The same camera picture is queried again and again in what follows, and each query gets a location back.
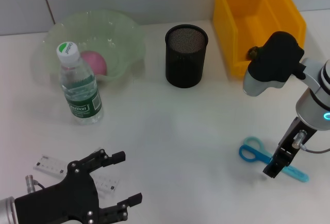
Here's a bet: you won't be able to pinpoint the transparent plastic ruler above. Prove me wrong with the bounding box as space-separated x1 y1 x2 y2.
32 153 121 199

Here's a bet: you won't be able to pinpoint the yellow plastic bin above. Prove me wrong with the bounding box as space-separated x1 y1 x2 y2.
212 0 307 77

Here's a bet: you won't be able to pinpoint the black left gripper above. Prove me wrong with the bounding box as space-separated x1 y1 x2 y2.
14 148 143 224

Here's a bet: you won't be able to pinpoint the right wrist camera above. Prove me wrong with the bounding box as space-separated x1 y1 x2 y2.
242 30 306 97

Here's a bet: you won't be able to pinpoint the pink peach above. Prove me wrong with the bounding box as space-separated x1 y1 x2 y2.
79 50 108 76

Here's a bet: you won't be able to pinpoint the clear water bottle green label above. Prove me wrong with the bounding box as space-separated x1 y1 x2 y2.
56 41 104 126

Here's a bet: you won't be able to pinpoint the green glass fruit bowl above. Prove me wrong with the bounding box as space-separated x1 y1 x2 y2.
32 8 146 89

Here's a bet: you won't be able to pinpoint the black mesh pen holder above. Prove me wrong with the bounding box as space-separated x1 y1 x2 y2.
164 24 209 89

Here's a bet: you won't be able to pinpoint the green plastic wrapper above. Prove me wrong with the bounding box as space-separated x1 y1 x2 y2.
247 45 260 59

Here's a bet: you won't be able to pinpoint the left gripper cable with plugs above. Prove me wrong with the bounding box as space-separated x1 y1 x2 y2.
25 174 46 194

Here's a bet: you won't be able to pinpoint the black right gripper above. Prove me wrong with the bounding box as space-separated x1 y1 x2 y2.
262 117 318 179

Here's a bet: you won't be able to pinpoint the blue scissors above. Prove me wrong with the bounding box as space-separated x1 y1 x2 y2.
238 136 309 183

